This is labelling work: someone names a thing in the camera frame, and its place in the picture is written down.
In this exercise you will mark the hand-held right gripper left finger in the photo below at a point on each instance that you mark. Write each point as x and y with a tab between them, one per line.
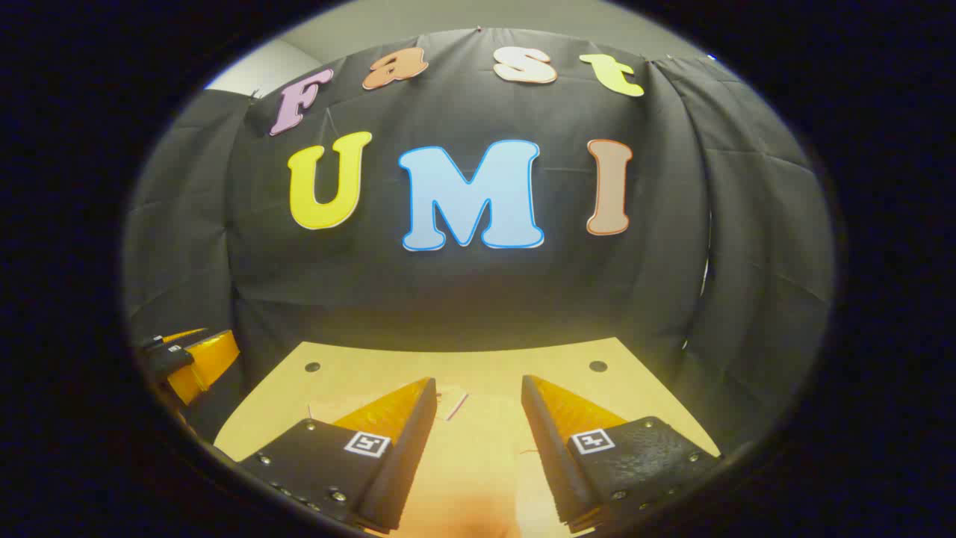
414	448

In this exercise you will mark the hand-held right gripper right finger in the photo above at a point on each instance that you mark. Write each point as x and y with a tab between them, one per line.
541	448

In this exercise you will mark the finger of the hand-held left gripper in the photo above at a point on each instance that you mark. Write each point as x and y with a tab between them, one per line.
213	359
183	335

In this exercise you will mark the orange T-shirt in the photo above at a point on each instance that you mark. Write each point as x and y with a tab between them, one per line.
470	515

